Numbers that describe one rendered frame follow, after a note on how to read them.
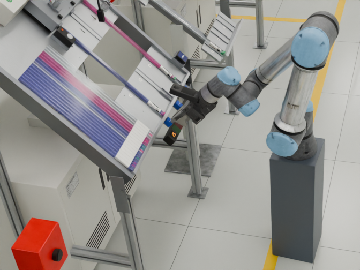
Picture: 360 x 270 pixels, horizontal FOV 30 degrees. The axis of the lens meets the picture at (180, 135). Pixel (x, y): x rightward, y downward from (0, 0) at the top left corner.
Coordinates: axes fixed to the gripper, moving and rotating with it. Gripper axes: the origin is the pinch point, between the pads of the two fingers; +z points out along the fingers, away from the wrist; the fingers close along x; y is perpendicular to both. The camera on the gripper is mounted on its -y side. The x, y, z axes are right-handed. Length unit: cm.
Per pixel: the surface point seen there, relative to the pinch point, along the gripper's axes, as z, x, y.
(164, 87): 1.8, 14.3, -8.8
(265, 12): 59, 226, 41
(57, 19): -4, -4, -58
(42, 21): 0, -6, -61
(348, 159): 6, 73, 94
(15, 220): 57, -42, -21
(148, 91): 1.8, 5.8, -13.4
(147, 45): 3.5, 30.0, -23.8
